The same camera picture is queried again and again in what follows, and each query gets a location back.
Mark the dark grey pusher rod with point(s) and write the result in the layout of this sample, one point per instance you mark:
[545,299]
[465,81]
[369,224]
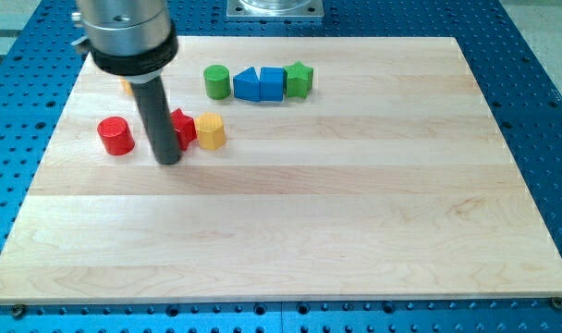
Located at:
[154,112]

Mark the red cylinder block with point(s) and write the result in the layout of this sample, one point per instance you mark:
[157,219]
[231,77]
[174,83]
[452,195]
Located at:
[115,135]

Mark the yellow block behind arm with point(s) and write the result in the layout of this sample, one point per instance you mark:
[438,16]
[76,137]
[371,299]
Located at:
[126,87]

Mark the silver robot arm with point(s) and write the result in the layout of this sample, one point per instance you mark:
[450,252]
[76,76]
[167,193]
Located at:
[135,40]

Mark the red star block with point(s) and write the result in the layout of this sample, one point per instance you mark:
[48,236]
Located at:
[184,127]

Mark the yellow hexagon block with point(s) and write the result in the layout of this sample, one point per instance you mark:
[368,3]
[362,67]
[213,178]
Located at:
[210,131]

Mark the green cylinder block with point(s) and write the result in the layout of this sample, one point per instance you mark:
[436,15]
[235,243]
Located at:
[217,82]

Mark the blue triangle block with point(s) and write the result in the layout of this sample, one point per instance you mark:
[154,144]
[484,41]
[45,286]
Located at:
[247,85]

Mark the blue cube block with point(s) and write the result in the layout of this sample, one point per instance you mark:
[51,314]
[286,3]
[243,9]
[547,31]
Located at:
[272,84]

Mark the blue perforated metal base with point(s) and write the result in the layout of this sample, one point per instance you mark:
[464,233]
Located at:
[39,72]

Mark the green star block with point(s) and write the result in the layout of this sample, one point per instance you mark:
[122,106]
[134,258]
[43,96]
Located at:
[298,79]

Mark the light wooden board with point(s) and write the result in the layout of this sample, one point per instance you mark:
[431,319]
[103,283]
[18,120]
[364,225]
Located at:
[391,180]

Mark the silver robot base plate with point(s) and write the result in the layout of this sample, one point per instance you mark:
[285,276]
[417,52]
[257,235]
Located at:
[275,9]

